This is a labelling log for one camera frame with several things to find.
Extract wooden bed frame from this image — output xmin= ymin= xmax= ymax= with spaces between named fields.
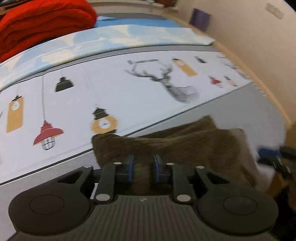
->
xmin=163 ymin=13 xmax=292 ymax=129

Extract red knitted sweater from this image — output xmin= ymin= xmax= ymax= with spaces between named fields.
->
xmin=1 ymin=1 xmax=97 ymax=62

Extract blue white folded blanket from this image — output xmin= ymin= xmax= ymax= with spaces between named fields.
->
xmin=1 ymin=18 xmax=215 ymax=89

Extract dark olive corduroy pants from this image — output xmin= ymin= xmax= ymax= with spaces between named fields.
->
xmin=92 ymin=115 xmax=257 ymax=195

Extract purple bag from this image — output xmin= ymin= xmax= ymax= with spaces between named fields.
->
xmin=189 ymin=9 xmax=211 ymax=32

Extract grey printed bed sheet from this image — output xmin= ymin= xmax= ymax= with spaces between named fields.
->
xmin=1 ymin=43 xmax=285 ymax=240

